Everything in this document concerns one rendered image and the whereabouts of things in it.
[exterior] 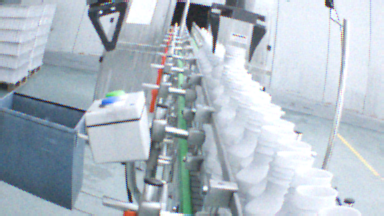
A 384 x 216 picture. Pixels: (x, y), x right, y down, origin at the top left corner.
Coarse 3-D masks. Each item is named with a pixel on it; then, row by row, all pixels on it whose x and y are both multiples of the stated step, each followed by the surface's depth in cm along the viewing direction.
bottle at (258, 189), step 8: (280, 144) 56; (288, 144) 59; (296, 144) 59; (304, 144) 58; (304, 152) 56; (272, 160) 57; (256, 184) 58; (264, 184) 57; (248, 192) 58; (256, 192) 56; (248, 200) 57
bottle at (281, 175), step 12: (276, 156) 51; (288, 156) 53; (300, 156) 53; (276, 168) 51; (288, 168) 50; (276, 180) 50; (288, 180) 50; (264, 192) 51; (276, 192) 50; (252, 204) 51; (264, 204) 50; (276, 204) 50
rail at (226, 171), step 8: (200, 48) 363; (200, 72) 158; (208, 96) 120; (192, 104) 163; (208, 104) 113; (216, 120) 97; (216, 128) 91; (216, 136) 88; (216, 144) 86; (200, 152) 110; (224, 152) 77; (224, 160) 73; (200, 168) 102; (224, 168) 71; (224, 176) 69; (232, 176) 66; (232, 200) 58; (208, 208) 77; (232, 208) 56; (240, 208) 53
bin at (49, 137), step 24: (24, 96) 181; (0, 120) 151; (24, 120) 151; (48, 120) 182; (72, 120) 182; (0, 144) 152; (24, 144) 152; (48, 144) 152; (72, 144) 152; (0, 168) 153; (24, 168) 153; (48, 168) 153; (72, 168) 153; (48, 192) 154; (72, 192) 155
